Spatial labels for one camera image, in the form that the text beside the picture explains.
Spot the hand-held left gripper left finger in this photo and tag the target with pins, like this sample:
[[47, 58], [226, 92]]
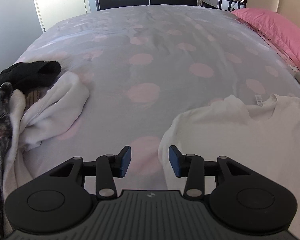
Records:
[[125, 161]]

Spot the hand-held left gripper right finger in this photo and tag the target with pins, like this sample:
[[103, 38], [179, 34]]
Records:
[[174, 161]]

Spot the white T-shirt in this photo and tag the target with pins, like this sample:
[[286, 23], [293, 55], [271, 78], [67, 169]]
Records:
[[227, 130]]

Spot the bed with polka dot sheet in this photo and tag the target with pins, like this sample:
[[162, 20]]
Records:
[[140, 80]]

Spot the white fleece sweatshirt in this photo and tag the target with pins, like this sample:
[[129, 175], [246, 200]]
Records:
[[52, 110]]

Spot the brown striped garment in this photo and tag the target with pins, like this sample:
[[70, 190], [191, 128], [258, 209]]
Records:
[[35, 96]]

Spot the black garment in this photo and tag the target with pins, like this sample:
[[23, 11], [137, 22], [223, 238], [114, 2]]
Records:
[[27, 75]]

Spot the dark floral garment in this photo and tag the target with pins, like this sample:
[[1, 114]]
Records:
[[0, 110]]

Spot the pink pillow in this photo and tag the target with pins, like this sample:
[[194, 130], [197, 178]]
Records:
[[277, 27]]

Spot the white door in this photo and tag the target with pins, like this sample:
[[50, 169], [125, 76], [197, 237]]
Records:
[[57, 0]]

